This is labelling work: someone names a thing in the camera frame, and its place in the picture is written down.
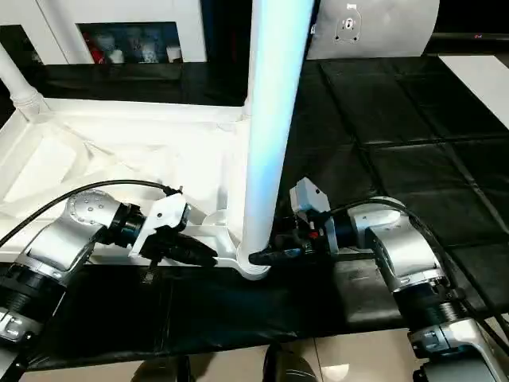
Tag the dark left robot foot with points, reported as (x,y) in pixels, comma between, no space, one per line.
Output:
(161,370)

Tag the black work mat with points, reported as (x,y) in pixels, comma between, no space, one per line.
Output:
(397,119)

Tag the white flat board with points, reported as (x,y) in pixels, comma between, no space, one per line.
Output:
(481,83)

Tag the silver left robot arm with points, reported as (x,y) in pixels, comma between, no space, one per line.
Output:
(51,246)

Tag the white plastic table top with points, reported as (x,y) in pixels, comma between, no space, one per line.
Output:
(119,131)

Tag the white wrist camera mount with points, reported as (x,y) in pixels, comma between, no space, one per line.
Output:
(310,195)
(167,213)

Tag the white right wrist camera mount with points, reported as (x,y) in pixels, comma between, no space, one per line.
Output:
(310,195)

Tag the black furniture with yellow label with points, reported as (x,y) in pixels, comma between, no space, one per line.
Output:
(226,28)

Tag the dark right robot foot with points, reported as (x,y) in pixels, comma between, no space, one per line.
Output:
(290,366)

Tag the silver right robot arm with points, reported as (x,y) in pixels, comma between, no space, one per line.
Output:
(405,254)

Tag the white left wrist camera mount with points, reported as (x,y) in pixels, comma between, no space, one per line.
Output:
(167,213)

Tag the white plastic table leg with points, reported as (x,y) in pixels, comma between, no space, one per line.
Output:
(16,83)
(270,119)
(246,109)

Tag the dark robot foot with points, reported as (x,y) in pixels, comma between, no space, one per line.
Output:
(290,366)
(161,370)

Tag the white glass-door cabinet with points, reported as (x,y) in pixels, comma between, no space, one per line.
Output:
(191,24)

